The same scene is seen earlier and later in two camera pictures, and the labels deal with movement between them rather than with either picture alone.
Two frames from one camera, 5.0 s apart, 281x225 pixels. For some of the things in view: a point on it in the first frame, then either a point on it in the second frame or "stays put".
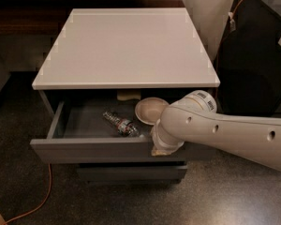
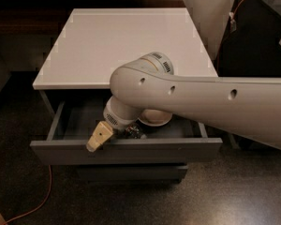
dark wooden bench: (47, 17) stays put
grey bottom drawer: (133, 172) stays put
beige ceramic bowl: (149, 110) stays put
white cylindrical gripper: (163, 146) -> (114, 119)
